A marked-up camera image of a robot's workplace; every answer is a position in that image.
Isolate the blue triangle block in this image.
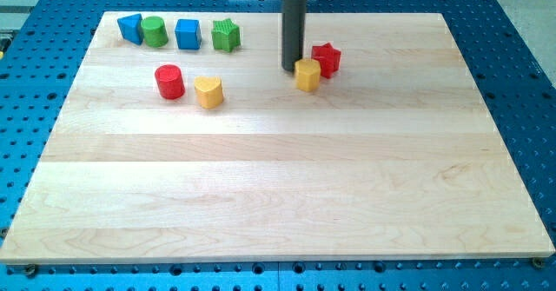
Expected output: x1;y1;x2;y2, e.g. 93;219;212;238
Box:
117;14;143;45

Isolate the red cylinder block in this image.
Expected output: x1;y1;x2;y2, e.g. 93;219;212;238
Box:
155;64;185;100

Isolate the green star block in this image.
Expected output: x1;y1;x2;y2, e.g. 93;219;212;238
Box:
211;18;241;52

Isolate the blue cube block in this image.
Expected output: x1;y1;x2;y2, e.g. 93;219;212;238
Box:
175;19;202;50

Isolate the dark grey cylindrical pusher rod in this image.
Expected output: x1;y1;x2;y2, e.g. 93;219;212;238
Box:
281;0;307;72

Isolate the red star block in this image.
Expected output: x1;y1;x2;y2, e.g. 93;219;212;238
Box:
311;43;341;79

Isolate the yellow hexagon block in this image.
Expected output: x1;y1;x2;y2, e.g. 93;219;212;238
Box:
295;58;321;92

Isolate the green cylinder block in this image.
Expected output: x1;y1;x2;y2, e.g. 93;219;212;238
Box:
140;16;169;48

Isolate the light wooden board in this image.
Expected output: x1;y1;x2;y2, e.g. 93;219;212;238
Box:
1;11;554;264

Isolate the yellow heart block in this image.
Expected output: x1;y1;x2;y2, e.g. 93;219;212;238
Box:
194;76;224;109

